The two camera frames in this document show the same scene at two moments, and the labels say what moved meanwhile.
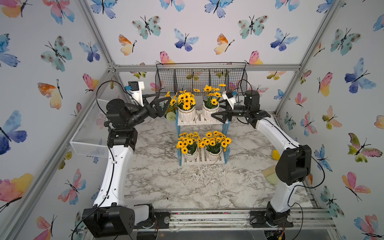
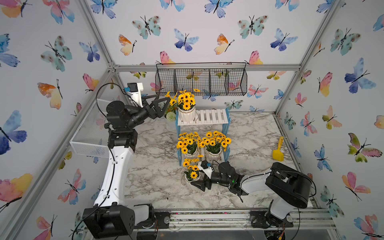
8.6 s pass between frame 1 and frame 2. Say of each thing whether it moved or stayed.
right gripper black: moved
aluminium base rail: stayed
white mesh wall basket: stayed
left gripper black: stayed
